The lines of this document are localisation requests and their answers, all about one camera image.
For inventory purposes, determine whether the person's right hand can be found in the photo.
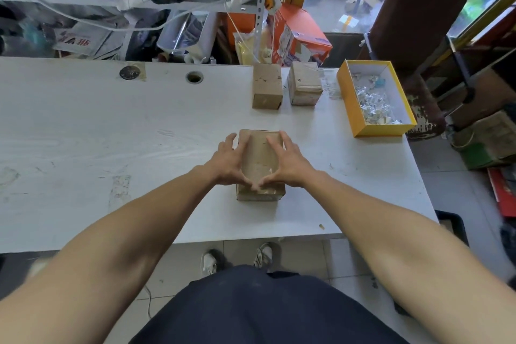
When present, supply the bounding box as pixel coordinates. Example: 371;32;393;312
257;131;319;191

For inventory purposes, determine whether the person's left hand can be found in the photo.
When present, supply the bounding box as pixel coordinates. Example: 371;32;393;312
203;132;261;191

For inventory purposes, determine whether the tall cardboard box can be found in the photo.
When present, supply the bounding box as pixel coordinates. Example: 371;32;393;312
235;129;287;202

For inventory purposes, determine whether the small cube brown parcel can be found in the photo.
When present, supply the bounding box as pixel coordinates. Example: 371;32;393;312
287;61;323;106

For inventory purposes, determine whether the pile of torn label scraps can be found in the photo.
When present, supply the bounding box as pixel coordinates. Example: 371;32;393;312
353;73;404;126

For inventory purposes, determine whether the person's right forearm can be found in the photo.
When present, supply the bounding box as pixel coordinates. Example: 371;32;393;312
302;172;516;344

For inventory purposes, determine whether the person's left forearm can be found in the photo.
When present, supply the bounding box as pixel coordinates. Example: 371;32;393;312
0;166;220;344

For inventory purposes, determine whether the yellow tray with label scraps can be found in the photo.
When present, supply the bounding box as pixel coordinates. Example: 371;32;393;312
336;59;418;138

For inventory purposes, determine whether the white shoe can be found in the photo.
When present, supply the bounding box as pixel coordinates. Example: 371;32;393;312
254;243;274;270
200;250;218;276

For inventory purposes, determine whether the beige plastic packet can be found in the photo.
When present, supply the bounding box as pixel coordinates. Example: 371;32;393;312
233;31;274;66

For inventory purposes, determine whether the white plastic bin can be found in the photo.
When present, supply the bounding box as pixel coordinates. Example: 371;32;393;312
156;11;220;63

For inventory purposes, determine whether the dark navy shirt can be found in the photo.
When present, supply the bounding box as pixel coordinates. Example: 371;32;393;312
128;265;410;344

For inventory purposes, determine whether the orange printed carton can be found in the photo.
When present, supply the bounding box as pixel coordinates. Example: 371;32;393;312
272;3;333;68

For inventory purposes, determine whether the black plastic crate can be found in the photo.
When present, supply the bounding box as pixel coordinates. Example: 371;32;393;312
435;210;470;248

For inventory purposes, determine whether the folded newspaper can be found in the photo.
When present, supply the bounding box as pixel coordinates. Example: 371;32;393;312
52;27;126;60

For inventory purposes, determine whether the red folder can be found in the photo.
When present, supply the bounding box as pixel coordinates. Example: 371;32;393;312
488;167;516;218

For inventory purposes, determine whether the white perforated metal post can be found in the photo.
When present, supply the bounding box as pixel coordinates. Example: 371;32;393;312
253;0;276;65

